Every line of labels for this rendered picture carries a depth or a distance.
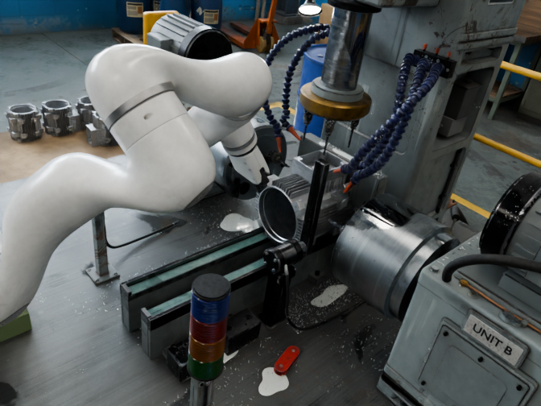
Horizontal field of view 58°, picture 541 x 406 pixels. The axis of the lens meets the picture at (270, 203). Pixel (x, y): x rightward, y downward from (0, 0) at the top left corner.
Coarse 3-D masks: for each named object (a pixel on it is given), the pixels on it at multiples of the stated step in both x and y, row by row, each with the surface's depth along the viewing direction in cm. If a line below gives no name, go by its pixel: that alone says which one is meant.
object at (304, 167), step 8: (312, 152) 134; (320, 152) 136; (328, 152) 136; (296, 160) 129; (304, 160) 133; (312, 160) 136; (328, 160) 136; (336, 160) 134; (344, 160) 132; (296, 168) 130; (304, 168) 128; (312, 168) 130; (336, 168) 128; (304, 176) 129; (328, 176) 127; (336, 176) 130; (344, 176) 132; (328, 184) 129; (336, 184) 132
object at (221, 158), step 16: (256, 128) 139; (272, 128) 143; (256, 144) 141; (272, 144) 146; (224, 160) 138; (272, 160) 146; (224, 176) 140; (240, 176) 143; (240, 192) 146; (256, 192) 152
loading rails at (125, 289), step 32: (192, 256) 124; (224, 256) 128; (256, 256) 137; (320, 256) 141; (128, 288) 111; (160, 288) 117; (256, 288) 126; (128, 320) 115; (160, 320) 107; (160, 352) 112
